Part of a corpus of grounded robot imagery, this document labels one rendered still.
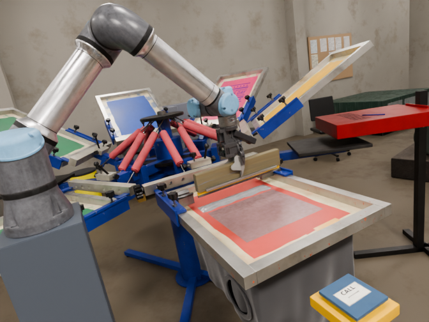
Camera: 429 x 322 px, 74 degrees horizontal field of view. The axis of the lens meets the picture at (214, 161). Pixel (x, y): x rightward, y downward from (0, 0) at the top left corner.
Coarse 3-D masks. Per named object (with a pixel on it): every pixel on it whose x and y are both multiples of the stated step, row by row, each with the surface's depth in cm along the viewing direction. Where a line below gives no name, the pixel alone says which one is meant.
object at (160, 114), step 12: (144, 120) 190; (156, 120) 187; (168, 120) 200; (168, 132) 201; (156, 144) 199; (180, 144) 203; (156, 156) 204; (168, 156) 199; (168, 168) 201; (180, 228) 213; (180, 240) 216; (192, 240) 217; (180, 252) 220; (192, 252) 219; (180, 264) 228; (192, 264) 221; (180, 276) 233; (192, 276) 223
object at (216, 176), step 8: (264, 152) 124; (272, 152) 124; (248, 160) 119; (256, 160) 121; (264, 160) 123; (272, 160) 125; (216, 168) 114; (224, 168) 114; (248, 168) 120; (256, 168) 122; (200, 176) 110; (208, 176) 112; (216, 176) 114; (224, 176) 115; (232, 176) 117; (200, 184) 111; (208, 184) 113; (216, 184) 114; (200, 192) 112
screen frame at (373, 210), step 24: (168, 192) 140; (312, 192) 121; (336, 192) 109; (360, 216) 90; (384, 216) 93; (216, 240) 90; (312, 240) 81; (336, 240) 84; (240, 264) 76; (264, 264) 74; (288, 264) 77
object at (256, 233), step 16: (224, 192) 138; (192, 208) 126; (224, 208) 120; (240, 208) 117; (256, 208) 115; (224, 224) 106; (240, 224) 104; (256, 224) 102; (272, 224) 100; (240, 240) 94; (256, 240) 92; (272, 240) 91; (288, 240) 89; (256, 256) 84
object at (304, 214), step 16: (272, 192) 128; (288, 192) 125; (272, 208) 113; (288, 208) 110; (304, 208) 108; (320, 208) 106; (336, 208) 104; (288, 224) 99; (304, 224) 97; (320, 224) 95
